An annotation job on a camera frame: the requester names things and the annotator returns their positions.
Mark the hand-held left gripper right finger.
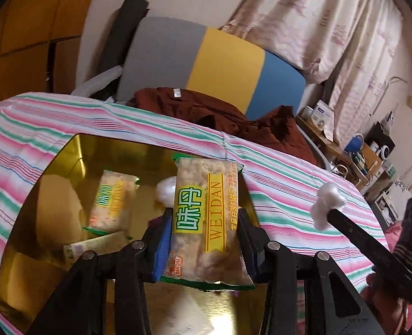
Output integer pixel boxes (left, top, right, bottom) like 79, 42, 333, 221
237, 207, 384, 335

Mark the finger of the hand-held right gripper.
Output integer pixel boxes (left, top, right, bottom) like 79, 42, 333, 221
326, 207, 412, 302

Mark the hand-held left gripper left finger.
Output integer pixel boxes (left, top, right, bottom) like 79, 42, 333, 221
26, 207, 173, 335

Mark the rice cracker snack packet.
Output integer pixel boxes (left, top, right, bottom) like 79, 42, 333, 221
159, 154, 256, 291

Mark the white plastic wrap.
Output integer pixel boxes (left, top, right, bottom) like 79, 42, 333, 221
310, 183, 346, 231

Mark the small green white box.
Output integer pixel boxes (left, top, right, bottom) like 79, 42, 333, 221
63, 232, 131, 262

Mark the gold metal tin box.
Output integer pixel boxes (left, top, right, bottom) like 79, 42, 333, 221
0, 132, 262, 335

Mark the yellow sponge block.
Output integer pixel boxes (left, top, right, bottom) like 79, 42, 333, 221
35, 174, 91, 252
9, 251, 69, 288

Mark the person's right hand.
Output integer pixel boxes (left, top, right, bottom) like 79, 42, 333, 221
365, 272, 409, 335

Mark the pink cloth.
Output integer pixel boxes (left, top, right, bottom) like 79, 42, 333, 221
382, 221, 407, 252

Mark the pink green striped tablecloth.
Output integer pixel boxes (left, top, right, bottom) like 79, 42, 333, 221
0, 91, 386, 335

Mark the black electronic device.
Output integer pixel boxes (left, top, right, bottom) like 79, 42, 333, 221
365, 122, 396, 163

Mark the wooden side table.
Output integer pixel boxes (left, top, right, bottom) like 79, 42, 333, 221
297, 115, 383, 189

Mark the white carton box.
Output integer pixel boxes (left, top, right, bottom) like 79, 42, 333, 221
311, 99, 335, 131

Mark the maroon garment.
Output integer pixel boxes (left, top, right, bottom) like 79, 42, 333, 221
127, 87, 323, 168

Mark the beige printed curtain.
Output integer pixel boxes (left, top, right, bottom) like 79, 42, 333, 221
326, 7, 404, 143
220, 0, 404, 84

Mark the white wrapped chair armrest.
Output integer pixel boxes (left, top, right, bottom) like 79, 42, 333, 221
70, 66, 123, 98

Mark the black rolled mat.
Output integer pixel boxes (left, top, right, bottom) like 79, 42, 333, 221
96, 0, 150, 77

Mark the wooden wardrobe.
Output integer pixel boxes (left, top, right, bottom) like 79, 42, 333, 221
0, 0, 104, 95

